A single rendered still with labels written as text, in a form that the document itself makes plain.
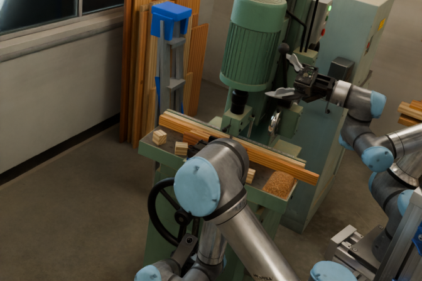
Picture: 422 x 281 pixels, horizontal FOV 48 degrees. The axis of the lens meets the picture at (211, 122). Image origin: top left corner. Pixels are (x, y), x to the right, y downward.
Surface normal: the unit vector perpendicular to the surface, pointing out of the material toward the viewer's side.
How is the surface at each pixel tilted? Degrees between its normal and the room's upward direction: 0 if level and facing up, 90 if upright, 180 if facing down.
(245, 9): 90
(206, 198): 85
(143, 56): 87
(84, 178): 0
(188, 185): 85
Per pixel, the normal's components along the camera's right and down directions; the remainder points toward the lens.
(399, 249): -0.70, 0.24
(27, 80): 0.85, 0.37
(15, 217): 0.17, -0.86
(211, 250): -0.11, 0.47
